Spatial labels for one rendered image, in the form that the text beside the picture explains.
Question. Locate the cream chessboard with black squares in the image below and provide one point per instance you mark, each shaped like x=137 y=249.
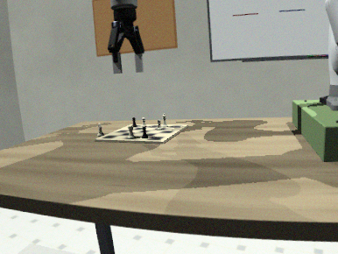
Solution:
x=154 y=136

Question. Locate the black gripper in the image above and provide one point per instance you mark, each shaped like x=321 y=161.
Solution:
x=124 y=28

